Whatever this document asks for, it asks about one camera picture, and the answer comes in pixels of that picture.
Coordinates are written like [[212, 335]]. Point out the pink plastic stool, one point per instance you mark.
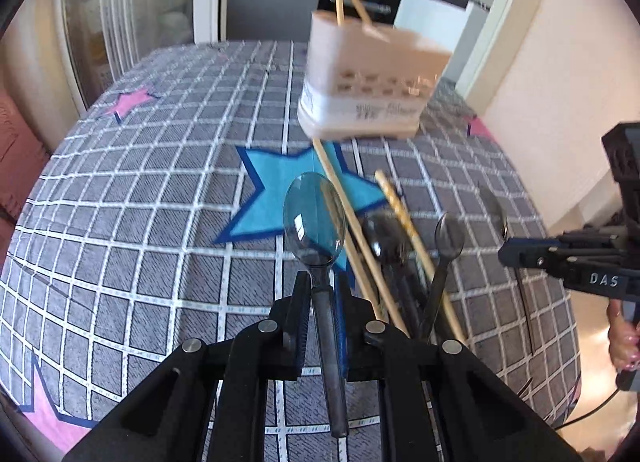
[[15, 142]]

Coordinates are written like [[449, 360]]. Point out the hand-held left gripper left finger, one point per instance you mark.
[[300, 327]]

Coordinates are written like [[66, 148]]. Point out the glass sliding door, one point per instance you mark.
[[130, 7]]

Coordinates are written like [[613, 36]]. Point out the person's right hand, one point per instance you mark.
[[622, 337]]

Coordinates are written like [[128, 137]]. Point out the grey kitchen cabinet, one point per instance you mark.
[[275, 2]]

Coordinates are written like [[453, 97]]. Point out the translucent grey plastic spoon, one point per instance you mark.
[[382, 242], [314, 222], [495, 212], [449, 239]]

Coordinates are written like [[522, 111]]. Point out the grey checked star tablecloth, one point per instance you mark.
[[175, 192]]

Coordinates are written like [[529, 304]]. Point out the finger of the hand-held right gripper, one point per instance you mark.
[[605, 241], [590, 278]]

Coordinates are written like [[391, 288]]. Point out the beige plastic utensil holder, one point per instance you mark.
[[370, 72]]

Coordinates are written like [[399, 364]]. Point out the patterned wooden chopstick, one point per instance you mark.
[[400, 212]]

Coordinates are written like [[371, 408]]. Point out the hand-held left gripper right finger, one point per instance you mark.
[[344, 332]]

